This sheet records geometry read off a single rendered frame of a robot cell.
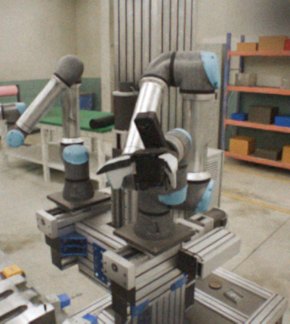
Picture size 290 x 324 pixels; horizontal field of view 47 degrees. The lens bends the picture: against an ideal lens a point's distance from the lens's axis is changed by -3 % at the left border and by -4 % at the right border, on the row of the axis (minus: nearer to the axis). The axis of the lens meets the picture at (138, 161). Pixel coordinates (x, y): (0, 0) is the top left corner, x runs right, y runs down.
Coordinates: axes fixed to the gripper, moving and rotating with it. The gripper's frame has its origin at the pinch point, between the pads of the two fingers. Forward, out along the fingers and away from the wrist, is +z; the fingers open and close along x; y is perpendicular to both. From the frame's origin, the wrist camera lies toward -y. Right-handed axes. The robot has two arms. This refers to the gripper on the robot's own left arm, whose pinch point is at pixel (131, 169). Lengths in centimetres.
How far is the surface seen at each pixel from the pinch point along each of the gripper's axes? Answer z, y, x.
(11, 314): -13, 51, 54
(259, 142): -561, 116, -4
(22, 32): -609, -158, 486
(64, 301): -30, 56, 46
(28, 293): -23, 50, 55
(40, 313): -16, 51, 45
